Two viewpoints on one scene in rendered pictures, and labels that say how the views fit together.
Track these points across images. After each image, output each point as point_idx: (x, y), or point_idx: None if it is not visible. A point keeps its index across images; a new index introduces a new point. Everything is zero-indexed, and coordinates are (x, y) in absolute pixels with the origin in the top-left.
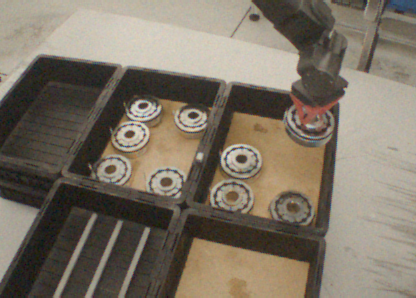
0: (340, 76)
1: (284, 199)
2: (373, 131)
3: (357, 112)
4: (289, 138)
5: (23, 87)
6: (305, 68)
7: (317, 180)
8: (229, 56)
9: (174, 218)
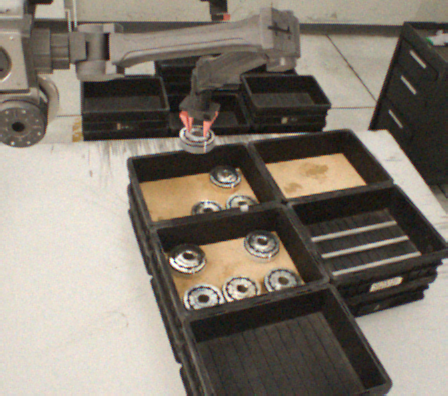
0: (185, 99)
1: (222, 180)
2: (77, 187)
3: (57, 201)
4: (157, 202)
5: None
6: (239, 76)
7: (186, 178)
8: (13, 333)
9: (295, 202)
